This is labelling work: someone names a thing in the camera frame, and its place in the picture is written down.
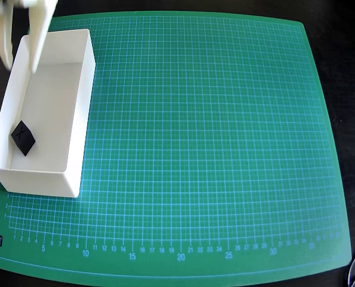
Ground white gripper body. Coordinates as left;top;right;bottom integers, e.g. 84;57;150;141
2;0;47;8

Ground black cube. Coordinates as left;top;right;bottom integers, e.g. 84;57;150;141
10;120;36;157

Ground white plastic bin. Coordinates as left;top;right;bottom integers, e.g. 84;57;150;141
0;28;96;199

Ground green cutting mat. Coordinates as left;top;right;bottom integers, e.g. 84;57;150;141
0;11;353;286

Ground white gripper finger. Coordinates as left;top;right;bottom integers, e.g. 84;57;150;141
0;0;15;71
27;0;59;74

